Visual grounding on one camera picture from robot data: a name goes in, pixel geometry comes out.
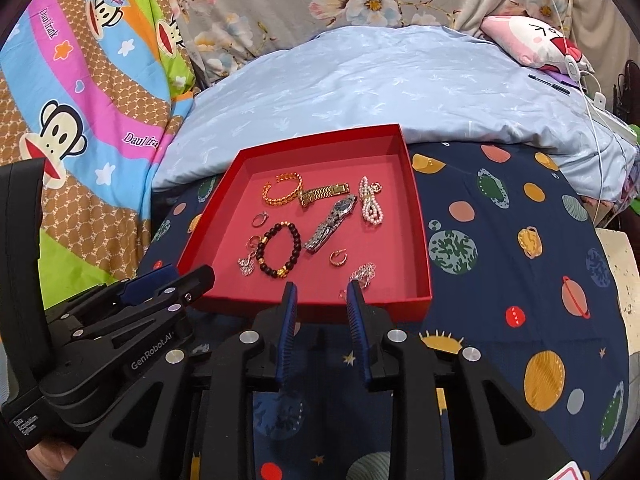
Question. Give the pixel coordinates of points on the light blue quilt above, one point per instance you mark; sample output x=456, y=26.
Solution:
x=375, y=85

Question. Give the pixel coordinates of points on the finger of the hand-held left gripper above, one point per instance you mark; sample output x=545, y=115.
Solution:
x=195, y=282
x=150, y=280

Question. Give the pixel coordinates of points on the pink plush pillow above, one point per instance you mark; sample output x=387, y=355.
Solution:
x=530, y=40

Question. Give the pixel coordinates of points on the white power strip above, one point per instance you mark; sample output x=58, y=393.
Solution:
x=615, y=120

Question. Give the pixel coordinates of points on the navy planet print blanket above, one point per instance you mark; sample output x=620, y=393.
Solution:
x=500, y=270

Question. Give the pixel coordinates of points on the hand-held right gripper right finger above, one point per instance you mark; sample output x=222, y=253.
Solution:
x=357, y=330

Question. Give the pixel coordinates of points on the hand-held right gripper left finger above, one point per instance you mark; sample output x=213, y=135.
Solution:
x=287, y=330

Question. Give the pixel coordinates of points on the silver metal wristwatch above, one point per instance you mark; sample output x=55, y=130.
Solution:
x=327, y=225

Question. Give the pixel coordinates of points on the colourful monkey print sheet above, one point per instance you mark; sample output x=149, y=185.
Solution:
x=75, y=85

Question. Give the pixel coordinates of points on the purple flat notebook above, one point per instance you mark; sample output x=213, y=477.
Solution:
x=555, y=84

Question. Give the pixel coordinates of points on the red cardboard box tray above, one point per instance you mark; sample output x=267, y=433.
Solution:
x=320, y=160

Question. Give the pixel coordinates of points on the rose gold hoop earring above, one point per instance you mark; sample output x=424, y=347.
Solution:
x=331, y=259

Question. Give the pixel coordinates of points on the gold metal wristwatch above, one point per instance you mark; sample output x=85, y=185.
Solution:
x=320, y=194

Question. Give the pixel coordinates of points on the cream wooden board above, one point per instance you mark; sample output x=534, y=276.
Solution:
x=620, y=275

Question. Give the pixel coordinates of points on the person's left hand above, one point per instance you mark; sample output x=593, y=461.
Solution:
x=50, y=457

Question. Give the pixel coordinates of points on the red white card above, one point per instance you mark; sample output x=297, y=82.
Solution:
x=567, y=472

